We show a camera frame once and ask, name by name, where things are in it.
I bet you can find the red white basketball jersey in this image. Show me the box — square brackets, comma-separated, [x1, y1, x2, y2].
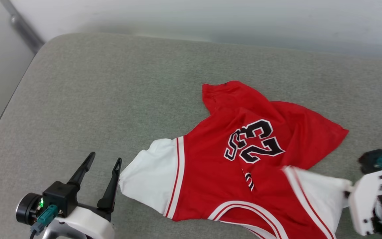
[119, 80, 352, 239]

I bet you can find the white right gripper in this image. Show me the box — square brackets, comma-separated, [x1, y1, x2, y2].
[347, 167, 382, 236]

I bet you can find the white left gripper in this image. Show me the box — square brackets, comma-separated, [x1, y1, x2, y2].
[42, 152, 123, 239]

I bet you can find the grey fabric sofa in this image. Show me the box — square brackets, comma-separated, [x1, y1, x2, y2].
[0, 32, 382, 239]

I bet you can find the grey metal rail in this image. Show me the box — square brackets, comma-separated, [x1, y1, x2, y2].
[0, 0, 45, 54]

